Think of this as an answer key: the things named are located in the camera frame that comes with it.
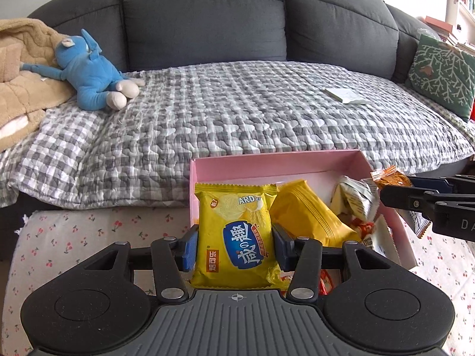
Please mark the white green nut packet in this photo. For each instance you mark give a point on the white green nut packet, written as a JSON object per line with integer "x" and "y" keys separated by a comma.
{"x": 352, "y": 196}

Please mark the white paper packet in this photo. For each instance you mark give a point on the white paper packet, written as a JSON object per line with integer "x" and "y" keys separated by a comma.
{"x": 347, "y": 95}

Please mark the beige fleece blanket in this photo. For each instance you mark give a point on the beige fleece blanket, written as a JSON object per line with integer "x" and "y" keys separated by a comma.
{"x": 22, "y": 81}

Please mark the large yellow snack packet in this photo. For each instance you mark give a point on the large yellow snack packet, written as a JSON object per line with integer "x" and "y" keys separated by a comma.
{"x": 311, "y": 211}

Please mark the green patterned cushion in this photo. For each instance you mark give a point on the green patterned cushion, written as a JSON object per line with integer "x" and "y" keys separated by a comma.
{"x": 441, "y": 70}

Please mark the stack of books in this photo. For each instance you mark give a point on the stack of books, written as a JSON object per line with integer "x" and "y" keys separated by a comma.
{"x": 445, "y": 31}

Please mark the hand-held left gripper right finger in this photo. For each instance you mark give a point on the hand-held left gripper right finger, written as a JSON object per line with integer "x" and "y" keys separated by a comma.
{"x": 282, "y": 250}

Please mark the grey checked quilt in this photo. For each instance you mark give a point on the grey checked quilt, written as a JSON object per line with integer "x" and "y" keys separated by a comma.
{"x": 222, "y": 118}

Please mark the clear orange wafer packet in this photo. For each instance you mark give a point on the clear orange wafer packet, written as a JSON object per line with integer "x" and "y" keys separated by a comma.
{"x": 389, "y": 178}

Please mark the yellow blue-label cracker packet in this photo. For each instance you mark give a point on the yellow blue-label cracker packet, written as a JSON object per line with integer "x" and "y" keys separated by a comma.
{"x": 233, "y": 237}

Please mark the white red-label snack packet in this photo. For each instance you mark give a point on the white red-label snack packet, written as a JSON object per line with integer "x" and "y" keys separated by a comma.
{"x": 378, "y": 243}

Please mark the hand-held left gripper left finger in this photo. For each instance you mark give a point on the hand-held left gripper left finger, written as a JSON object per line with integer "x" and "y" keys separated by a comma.
{"x": 190, "y": 248}

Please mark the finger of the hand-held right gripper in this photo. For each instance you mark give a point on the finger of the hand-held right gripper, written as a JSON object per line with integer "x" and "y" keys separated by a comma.
{"x": 430, "y": 182}
{"x": 408, "y": 196}

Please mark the cherry print tablecloth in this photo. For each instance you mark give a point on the cherry print tablecloth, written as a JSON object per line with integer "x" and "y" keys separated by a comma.
{"x": 74, "y": 237}

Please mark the blue plush toy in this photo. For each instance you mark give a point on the blue plush toy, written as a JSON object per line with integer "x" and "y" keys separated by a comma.
{"x": 89, "y": 74}

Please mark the grey sofa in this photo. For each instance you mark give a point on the grey sofa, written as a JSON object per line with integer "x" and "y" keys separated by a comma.
{"x": 204, "y": 18}

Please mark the small red candy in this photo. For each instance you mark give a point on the small red candy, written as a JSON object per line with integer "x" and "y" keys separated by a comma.
{"x": 327, "y": 282}

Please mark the pink cardboard box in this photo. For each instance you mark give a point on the pink cardboard box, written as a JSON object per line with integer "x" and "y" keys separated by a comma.
{"x": 259, "y": 167}

